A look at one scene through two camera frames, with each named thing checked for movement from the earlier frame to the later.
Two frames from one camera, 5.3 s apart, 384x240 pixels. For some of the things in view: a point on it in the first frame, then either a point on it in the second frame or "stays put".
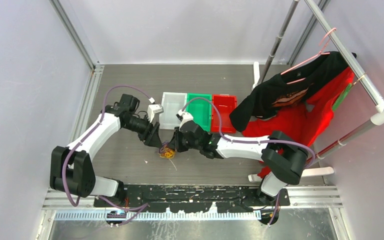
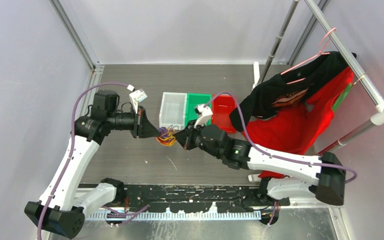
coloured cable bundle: x=165 y=151 to x=167 y=137
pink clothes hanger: x=320 y=53 stays put
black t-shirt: x=290 y=88 stays put
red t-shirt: x=308 y=120 stays put
